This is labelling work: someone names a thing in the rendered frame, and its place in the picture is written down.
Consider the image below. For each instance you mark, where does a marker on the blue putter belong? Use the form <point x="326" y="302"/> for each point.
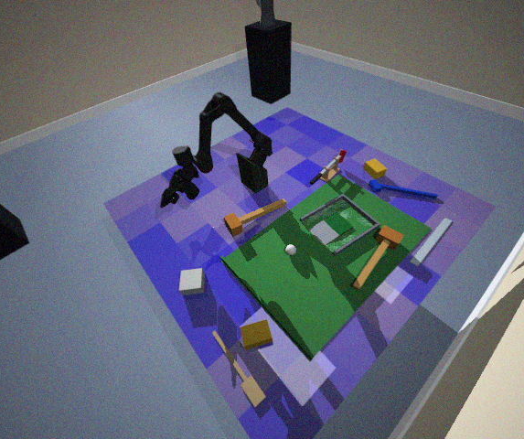
<point x="377" y="187"/>

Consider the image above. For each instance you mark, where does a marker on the yellow block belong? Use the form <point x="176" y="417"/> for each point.
<point x="375" y="168"/>
<point x="256" y="334"/>

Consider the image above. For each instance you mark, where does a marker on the white golf ball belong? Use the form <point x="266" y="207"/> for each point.
<point x="290" y="249"/>

